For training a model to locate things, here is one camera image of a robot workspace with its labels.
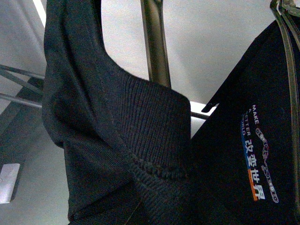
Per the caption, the black printed t-shirt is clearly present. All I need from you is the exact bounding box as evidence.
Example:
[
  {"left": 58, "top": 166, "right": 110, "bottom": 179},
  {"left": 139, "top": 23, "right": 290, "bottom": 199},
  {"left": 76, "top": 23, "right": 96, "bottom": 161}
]
[{"left": 42, "top": 0, "right": 300, "bottom": 225}]

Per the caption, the metal clothes hanger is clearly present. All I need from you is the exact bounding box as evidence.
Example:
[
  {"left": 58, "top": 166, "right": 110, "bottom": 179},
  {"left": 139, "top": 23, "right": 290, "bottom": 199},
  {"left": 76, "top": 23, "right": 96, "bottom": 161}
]
[{"left": 140, "top": 0, "right": 300, "bottom": 211}]

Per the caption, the white box on floor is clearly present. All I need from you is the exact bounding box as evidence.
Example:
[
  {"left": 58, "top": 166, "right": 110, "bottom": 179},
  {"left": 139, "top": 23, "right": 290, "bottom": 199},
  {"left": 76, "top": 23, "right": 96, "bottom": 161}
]
[{"left": 0, "top": 164, "right": 20, "bottom": 204}]

